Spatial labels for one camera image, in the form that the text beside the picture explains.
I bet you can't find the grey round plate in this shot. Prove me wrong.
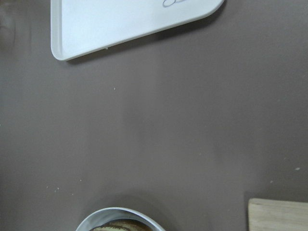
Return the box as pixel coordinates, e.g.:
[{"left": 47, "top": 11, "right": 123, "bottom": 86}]
[{"left": 76, "top": 207, "right": 165, "bottom": 231}]

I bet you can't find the wooden cutting board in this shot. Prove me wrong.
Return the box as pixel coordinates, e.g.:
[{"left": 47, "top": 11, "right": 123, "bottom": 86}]
[{"left": 248, "top": 198, "right": 308, "bottom": 231}]

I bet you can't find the cream rabbit serving tray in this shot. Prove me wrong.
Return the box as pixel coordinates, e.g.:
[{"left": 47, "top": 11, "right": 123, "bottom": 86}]
[{"left": 50, "top": 0, "right": 223, "bottom": 61}]

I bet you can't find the bread slice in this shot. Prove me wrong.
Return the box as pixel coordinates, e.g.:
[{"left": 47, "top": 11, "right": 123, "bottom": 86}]
[{"left": 91, "top": 219, "right": 153, "bottom": 231}]

